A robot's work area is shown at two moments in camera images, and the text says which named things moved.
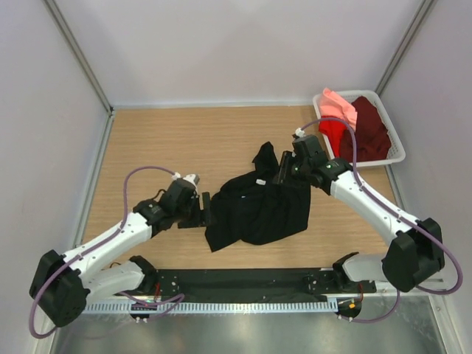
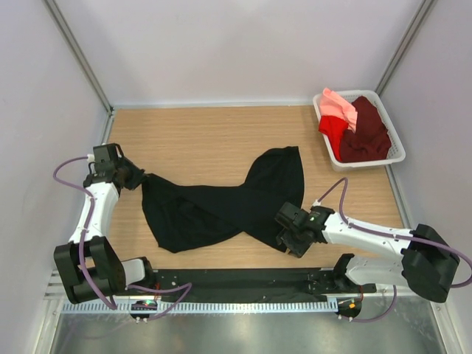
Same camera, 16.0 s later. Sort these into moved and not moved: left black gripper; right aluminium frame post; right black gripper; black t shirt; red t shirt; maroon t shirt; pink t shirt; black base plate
Moved: right black gripper; black t shirt; left black gripper
Not moved: black base plate; right aluminium frame post; maroon t shirt; pink t shirt; red t shirt
